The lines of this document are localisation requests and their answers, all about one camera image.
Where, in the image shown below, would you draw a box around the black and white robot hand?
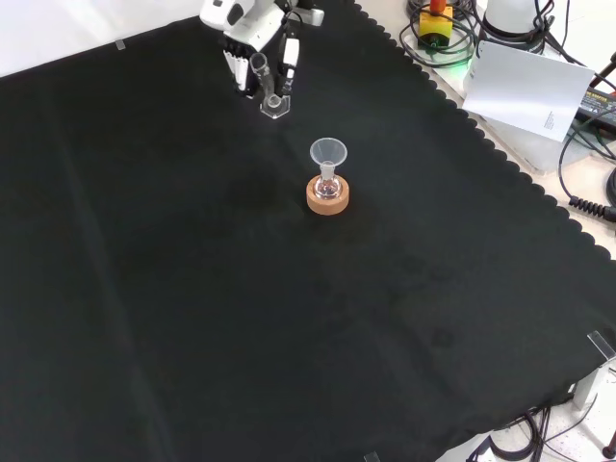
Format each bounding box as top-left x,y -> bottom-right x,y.
199,0 -> 302,100

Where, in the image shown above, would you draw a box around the clear glass graduated cylinder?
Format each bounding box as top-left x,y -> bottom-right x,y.
248,52 -> 293,120

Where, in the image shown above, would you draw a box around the clear plastic funnel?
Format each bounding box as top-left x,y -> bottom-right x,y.
309,138 -> 347,168

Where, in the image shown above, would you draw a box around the round-bottom glass flask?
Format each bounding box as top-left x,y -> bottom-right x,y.
314,161 -> 343,201

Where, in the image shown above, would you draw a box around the yellow stop button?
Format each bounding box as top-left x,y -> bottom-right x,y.
417,0 -> 455,50

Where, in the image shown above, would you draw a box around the white round device base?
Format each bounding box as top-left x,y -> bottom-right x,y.
479,0 -> 548,53

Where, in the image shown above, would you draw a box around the black cloth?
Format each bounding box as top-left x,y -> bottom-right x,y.
0,0 -> 612,462

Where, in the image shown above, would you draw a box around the pale board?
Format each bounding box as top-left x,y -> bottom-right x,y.
461,39 -> 597,143

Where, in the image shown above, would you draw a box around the black power adapter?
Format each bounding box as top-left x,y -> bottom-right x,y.
578,88 -> 616,125

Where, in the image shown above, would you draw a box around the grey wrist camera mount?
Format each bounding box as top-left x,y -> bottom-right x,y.
292,6 -> 325,26

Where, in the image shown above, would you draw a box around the cork ring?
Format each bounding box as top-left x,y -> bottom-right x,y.
305,174 -> 350,217

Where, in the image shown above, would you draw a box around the black coiled cable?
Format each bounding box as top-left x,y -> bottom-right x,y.
557,119 -> 616,221

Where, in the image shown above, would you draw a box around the black floor cables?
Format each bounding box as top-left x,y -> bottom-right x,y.
474,402 -> 616,462

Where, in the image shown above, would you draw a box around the white metal bracket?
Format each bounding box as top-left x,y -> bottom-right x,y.
571,359 -> 616,411

